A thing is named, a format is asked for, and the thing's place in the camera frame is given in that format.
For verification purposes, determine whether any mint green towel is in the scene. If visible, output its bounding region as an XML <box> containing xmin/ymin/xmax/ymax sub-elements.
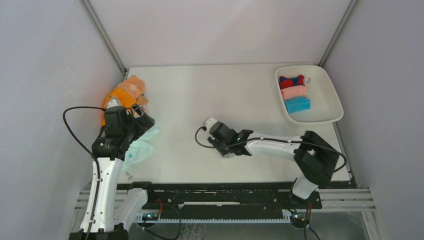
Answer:
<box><xmin>121</xmin><ymin>127</ymin><xmax>161</xmax><ymax>173</ymax></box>

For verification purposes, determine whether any bright blue towel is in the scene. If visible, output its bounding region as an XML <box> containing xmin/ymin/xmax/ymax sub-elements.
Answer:
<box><xmin>284</xmin><ymin>96</ymin><xmax>311</xmax><ymax>114</ymax></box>

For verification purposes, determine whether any white blue patterned towel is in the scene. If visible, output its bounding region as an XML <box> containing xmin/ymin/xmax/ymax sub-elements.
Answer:
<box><xmin>222</xmin><ymin>152</ymin><xmax>235</xmax><ymax>159</ymax></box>

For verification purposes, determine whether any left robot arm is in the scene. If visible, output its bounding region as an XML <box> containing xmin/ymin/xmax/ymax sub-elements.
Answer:
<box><xmin>69</xmin><ymin>104</ymin><xmax>157</xmax><ymax>240</ymax></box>

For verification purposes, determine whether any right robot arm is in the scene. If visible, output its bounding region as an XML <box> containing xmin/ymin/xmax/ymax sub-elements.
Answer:
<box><xmin>199</xmin><ymin>118</ymin><xmax>343</xmax><ymax>208</ymax></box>

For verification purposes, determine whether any orange towel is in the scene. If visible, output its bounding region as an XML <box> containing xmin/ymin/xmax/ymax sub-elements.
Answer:
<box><xmin>102</xmin><ymin>75</ymin><xmax>149</xmax><ymax>117</ymax></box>

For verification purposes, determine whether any red blue rolled towel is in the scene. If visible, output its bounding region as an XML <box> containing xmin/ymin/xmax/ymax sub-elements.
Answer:
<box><xmin>278</xmin><ymin>74</ymin><xmax>305</xmax><ymax>90</ymax></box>

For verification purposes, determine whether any pink rolled towel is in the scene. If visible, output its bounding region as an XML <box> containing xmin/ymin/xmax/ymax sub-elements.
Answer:
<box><xmin>280</xmin><ymin>85</ymin><xmax>307</xmax><ymax>101</ymax></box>

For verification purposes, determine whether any white plastic tray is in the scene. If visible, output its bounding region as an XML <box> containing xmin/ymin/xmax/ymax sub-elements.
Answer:
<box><xmin>275</xmin><ymin>65</ymin><xmax>344</xmax><ymax>125</ymax></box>

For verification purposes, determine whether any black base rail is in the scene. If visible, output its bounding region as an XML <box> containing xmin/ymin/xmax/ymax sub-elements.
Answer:
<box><xmin>124</xmin><ymin>180</ymin><xmax>323</xmax><ymax>221</ymax></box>

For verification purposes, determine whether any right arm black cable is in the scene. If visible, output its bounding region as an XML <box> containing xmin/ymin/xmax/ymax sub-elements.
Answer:
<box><xmin>194</xmin><ymin>125</ymin><xmax>347</xmax><ymax>240</ymax></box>

